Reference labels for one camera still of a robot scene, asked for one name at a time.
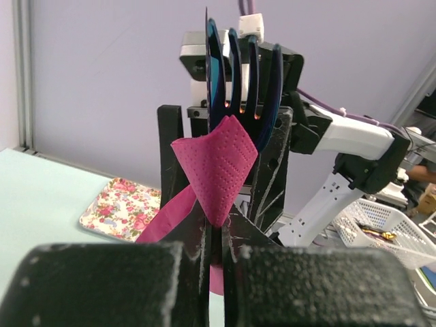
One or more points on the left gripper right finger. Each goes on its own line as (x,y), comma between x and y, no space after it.
(269,285)

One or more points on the floral cloth mat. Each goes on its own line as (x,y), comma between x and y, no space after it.
(122,210)

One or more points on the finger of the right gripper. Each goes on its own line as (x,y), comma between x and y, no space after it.
(270,175)
(170,126)

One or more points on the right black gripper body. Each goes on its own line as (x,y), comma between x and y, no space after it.
(307,128)

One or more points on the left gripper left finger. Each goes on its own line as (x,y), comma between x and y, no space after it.
(107,284)

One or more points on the background white wire basket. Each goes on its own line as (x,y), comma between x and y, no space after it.
(411,246)

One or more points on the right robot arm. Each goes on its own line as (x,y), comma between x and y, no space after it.
(368,157)

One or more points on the pink paper napkin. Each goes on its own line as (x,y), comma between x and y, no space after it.
(216,166)

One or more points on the blue metallic fork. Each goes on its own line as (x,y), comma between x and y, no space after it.
(259,126)

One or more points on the dark blue knife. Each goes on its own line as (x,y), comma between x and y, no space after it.
(208,72)

